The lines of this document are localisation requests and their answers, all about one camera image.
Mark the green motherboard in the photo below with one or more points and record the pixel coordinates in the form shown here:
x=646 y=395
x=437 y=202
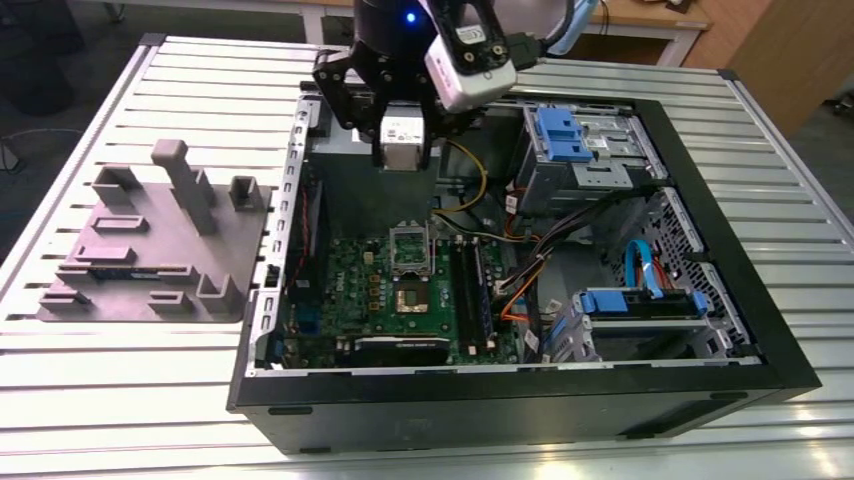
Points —
x=347 y=300

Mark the CPU socket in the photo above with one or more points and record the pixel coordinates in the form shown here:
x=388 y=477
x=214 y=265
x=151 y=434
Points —
x=414 y=299

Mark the wooden desk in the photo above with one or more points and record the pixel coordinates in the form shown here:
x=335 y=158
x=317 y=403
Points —
x=668 y=22

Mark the wooden cabinet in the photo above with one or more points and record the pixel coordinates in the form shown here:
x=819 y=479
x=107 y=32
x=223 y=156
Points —
x=788 y=60

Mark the blue plastic drive carrier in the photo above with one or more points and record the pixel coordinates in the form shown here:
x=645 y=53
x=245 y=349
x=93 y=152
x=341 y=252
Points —
x=564 y=135

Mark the black PC case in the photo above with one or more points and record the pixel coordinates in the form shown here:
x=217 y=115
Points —
x=468 y=415

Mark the RAM stick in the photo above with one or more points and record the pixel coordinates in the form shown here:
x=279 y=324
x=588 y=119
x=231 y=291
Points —
x=127 y=275

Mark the black graphics card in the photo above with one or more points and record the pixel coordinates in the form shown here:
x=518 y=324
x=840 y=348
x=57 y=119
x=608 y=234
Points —
x=401 y=346

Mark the CPU with silver top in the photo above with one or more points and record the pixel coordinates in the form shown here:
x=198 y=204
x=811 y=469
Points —
x=404 y=157

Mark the tall metal disk bay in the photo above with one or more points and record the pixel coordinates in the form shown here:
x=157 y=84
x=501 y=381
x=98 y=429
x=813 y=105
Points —
x=601 y=175

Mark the hard disk in blue carrier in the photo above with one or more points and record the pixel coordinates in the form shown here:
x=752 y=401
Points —
x=608 y=302

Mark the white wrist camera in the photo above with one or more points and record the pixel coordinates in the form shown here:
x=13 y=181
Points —
x=468 y=85

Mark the grey parts rack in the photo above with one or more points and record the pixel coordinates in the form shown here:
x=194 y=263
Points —
x=167 y=235

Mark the grey power supply unit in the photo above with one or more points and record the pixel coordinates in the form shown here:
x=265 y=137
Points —
x=361 y=195

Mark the blue motherboard connector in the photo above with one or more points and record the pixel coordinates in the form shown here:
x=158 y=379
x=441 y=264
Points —
x=307 y=320

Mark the low metal disk bay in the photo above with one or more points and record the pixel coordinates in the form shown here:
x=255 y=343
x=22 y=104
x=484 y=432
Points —
x=641 y=330

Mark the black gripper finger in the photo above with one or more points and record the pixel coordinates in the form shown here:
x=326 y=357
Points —
x=341 y=90
x=454 y=122

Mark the black RAM slot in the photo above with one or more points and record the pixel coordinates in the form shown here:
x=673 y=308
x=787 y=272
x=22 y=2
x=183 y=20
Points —
x=486 y=295
x=478 y=295
x=461 y=295
x=469 y=295

